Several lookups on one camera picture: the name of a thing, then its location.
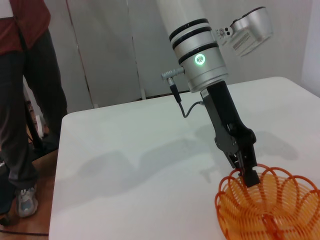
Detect grey sneaker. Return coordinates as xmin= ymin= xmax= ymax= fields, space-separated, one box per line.
xmin=15 ymin=185 xmax=39 ymax=218

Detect orange plastic woven basket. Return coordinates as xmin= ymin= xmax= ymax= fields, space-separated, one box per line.
xmin=214 ymin=163 xmax=320 ymax=240

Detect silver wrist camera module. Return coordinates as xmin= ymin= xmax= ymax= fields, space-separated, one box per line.
xmin=214 ymin=6 xmax=274 ymax=59

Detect grey left gripper cable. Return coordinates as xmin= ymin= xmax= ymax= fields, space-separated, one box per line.
xmin=169 ymin=77 xmax=208 ymax=119

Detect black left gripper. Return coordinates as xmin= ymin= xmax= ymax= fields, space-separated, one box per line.
xmin=200 ymin=81 xmax=260 ymax=189

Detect metal left wrist connector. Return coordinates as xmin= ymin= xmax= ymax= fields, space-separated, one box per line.
xmin=160 ymin=66 xmax=186 ymax=82

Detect person in red shirt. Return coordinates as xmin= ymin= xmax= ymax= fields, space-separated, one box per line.
xmin=0 ymin=0 xmax=69 ymax=221

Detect black floor cable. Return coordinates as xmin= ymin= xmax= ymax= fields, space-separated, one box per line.
xmin=0 ymin=223 xmax=50 ymax=237

